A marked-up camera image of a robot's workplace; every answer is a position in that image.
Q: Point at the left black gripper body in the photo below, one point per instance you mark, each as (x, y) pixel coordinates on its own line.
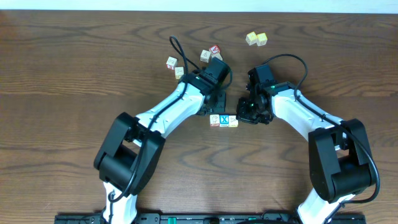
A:
(221, 101)

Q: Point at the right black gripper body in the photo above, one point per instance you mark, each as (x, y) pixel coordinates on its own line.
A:
(250, 111)

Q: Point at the red dinosaur picture block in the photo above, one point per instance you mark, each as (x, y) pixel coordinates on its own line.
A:
(214, 120)

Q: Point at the blue letter X block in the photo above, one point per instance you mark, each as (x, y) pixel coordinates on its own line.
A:
(224, 120)

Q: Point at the yellow picture block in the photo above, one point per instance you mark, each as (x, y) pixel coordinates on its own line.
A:
(233, 122)

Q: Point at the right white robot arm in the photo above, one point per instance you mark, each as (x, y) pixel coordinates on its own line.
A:
(340, 160)

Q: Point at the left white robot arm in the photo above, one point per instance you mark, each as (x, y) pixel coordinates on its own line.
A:
(131, 149)

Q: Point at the blue letter H block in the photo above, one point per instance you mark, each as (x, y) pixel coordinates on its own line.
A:
(218, 55)

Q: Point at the yellow letter G block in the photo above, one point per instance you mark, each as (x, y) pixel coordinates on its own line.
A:
(179, 72)

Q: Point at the plain insect picture block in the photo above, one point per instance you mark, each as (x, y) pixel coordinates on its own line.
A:
(205, 56)

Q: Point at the red letter A block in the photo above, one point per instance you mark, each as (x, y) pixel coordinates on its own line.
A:
(214, 49)

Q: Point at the red number 3 block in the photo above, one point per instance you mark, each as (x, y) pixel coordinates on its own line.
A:
(171, 63)

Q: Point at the yellow block right of pair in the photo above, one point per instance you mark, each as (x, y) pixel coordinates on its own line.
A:
(261, 39)

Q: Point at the yellow block of pair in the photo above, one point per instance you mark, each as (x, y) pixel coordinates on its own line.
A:
(251, 38)
(261, 39)

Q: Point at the yellow block left of pair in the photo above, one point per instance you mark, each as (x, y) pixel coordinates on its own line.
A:
(251, 38)

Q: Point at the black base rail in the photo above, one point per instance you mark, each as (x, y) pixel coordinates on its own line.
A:
(270, 216)

